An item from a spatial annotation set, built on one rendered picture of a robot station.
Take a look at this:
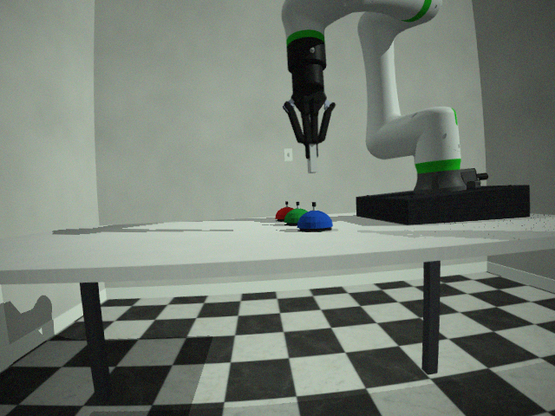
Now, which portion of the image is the blue dome bell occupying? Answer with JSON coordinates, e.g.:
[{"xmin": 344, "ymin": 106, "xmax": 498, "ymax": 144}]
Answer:
[{"xmin": 297, "ymin": 202, "xmax": 333, "ymax": 232}]

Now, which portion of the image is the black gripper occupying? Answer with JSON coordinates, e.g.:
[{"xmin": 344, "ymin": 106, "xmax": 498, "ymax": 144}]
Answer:
[{"xmin": 283, "ymin": 63, "xmax": 336, "ymax": 173}]

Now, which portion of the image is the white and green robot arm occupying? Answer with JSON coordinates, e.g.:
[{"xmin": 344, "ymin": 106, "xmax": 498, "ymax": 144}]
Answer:
[{"xmin": 281, "ymin": 0, "xmax": 488, "ymax": 194}]

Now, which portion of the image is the green dome bell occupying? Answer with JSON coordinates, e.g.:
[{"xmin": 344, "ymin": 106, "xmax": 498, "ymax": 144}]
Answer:
[{"xmin": 284, "ymin": 202, "xmax": 307, "ymax": 226}]

